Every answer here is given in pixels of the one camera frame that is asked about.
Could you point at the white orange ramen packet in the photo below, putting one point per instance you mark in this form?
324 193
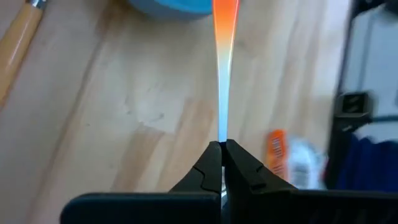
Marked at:
295 161

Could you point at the black aluminium frame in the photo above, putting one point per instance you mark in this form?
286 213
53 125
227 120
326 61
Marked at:
351 109

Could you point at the blue bowl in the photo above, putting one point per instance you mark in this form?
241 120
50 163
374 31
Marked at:
174 7

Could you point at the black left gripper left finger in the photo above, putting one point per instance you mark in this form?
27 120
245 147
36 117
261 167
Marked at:
155 208

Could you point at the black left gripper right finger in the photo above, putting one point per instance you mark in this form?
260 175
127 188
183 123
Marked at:
295 208

